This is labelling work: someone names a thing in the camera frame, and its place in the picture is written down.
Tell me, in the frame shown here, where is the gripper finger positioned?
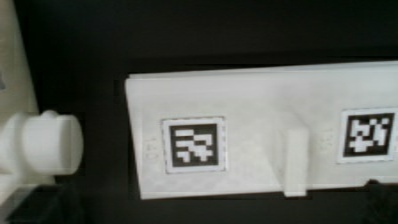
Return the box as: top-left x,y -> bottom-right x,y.
361,180 -> 398,224

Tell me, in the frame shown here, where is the white cabinet body box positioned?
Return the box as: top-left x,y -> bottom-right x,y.
0,0 -> 84,205

